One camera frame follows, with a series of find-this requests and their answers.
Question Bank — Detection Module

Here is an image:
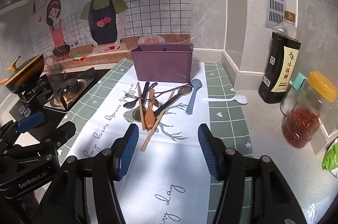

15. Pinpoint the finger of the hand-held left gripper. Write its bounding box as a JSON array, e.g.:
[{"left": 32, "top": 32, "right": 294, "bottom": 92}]
[
  {"left": 4, "top": 121, "right": 77, "bottom": 161},
  {"left": 0, "top": 111, "right": 45, "bottom": 145}
]

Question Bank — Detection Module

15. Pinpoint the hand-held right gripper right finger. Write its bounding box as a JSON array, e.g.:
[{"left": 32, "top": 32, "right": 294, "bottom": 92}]
[{"left": 198, "top": 124, "right": 308, "bottom": 224}]

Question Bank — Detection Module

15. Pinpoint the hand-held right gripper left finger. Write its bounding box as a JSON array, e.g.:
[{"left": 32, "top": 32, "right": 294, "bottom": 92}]
[{"left": 34, "top": 124, "right": 139, "bottom": 224}]

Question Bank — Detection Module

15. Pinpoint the blue-grey plastic spoon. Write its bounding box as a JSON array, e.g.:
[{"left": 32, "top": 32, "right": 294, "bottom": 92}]
[{"left": 185, "top": 78, "right": 203, "bottom": 115}]

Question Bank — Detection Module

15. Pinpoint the white plastic spoon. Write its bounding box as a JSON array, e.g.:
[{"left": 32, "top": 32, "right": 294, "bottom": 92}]
[{"left": 202, "top": 94, "right": 249, "bottom": 104}]

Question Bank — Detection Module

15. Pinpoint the purple utensil holder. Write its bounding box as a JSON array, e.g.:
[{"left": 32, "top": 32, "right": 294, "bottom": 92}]
[{"left": 131, "top": 43, "right": 194, "bottom": 82}]

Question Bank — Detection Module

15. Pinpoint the wooden spoon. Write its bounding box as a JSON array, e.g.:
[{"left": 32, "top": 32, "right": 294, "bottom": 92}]
[{"left": 145, "top": 89, "right": 155, "bottom": 130}]

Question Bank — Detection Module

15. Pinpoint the black gas stove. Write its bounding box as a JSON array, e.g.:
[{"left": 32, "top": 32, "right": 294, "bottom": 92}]
[{"left": 8, "top": 67, "right": 103, "bottom": 115}]

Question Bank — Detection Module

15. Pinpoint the green checked tablecloth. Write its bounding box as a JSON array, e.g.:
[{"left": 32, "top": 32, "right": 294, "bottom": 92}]
[{"left": 57, "top": 57, "right": 254, "bottom": 224}]

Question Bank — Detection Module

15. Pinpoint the teal-capped seasoning shaker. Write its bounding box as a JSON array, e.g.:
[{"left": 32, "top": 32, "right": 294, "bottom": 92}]
[{"left": 280, "top": 72, "right": 308, "bottom": 116}]

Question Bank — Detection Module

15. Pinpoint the yellow-lidded chili flake jar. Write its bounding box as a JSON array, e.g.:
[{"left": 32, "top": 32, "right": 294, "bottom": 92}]
[{"left": 281, "top": 71, "right": 338, "bottom": 148}]

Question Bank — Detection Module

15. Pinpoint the dark soy sauce bottle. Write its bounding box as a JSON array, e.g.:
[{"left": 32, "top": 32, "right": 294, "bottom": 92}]
[{"left": 258, "top": 11, "right": 301, "bottom": 104}]

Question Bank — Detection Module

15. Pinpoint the green plastic bag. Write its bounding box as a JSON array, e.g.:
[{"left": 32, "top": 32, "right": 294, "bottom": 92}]
[{"left": 322, "top": 139, "right": 338, "bottom": 178}]

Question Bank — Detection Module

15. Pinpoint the short black-handled utensil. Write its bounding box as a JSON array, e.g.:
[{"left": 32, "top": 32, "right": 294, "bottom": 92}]
[{"left": 141, "top": 81, "right": 150, "bottom": 108}]

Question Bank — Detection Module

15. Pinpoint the long black-handled spoon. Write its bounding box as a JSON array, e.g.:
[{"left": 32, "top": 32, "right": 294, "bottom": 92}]
[{"left": 154, "top": 86, "right": 193, "bottom": 118}]

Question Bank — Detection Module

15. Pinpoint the thin metal-handled utensil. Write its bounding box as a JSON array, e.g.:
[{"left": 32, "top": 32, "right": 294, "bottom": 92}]
[{"left": 148, "top": 82, "right": 191, "bottom": 98}]

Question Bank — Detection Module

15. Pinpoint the cartoon wall poster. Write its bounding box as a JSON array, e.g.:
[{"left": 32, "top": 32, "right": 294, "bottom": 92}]
[{"left": 26, "top": 0, "right": 228, "bottom": 74}]

